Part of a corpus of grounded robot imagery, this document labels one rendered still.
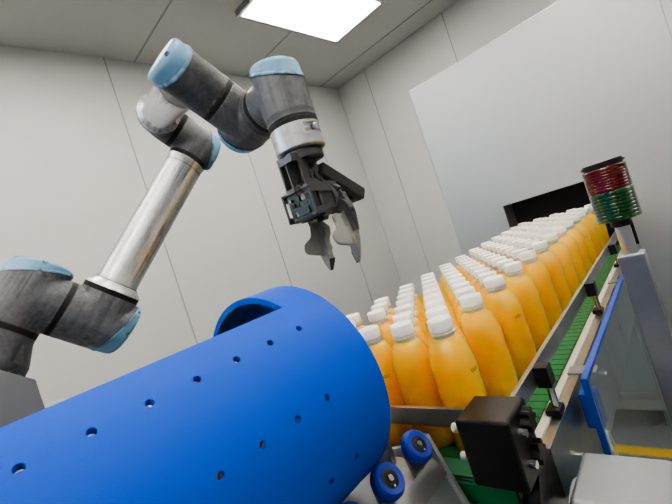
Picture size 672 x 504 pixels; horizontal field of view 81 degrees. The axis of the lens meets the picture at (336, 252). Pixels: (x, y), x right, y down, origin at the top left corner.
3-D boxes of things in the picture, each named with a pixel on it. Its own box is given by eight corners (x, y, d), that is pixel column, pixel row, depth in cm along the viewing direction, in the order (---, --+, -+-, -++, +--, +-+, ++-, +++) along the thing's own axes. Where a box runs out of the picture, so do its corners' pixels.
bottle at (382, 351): (380, 433, 75) (350, 340, 75) (415, 420, 75) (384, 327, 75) (388, 450, 68) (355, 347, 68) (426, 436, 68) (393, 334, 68)
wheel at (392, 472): (361, 475, 50) (367, 467, 48) (385, 460, 52) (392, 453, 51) (382, 511, 47) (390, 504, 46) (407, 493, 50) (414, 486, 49)
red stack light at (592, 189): (585, 198, 66) (578, 176, 66) (591, 194, 70) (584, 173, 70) (631, 185, 61) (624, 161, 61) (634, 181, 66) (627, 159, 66)
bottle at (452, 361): (447, 449, 62) (411, 338, 62) (471, 426, 67) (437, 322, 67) (487, 459, 57) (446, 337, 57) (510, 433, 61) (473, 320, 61)
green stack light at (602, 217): (594, 226, 66) (585, 198, 66) (600, 221, 70) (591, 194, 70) (641, 215, 61) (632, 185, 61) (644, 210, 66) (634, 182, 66)
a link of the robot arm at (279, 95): (277, 80, 77) (308, 51, 70) (297, 141, 77) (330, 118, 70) (236, 77, 71) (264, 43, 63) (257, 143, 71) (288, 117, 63)
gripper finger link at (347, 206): (341, 240, 69) (318, 199, 71) (348, 238, 71) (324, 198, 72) (359, 226, 66) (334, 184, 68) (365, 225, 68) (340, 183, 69)
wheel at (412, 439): (393, 446, 55) (399, 438, 53) (409, 428, 58) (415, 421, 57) (418, 473, 53) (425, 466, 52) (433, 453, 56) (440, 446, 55)
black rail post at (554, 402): (546, 416, 63) (531, 369, 63) (550, 407, 65) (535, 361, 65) (561, 417, 62) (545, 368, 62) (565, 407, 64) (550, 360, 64)
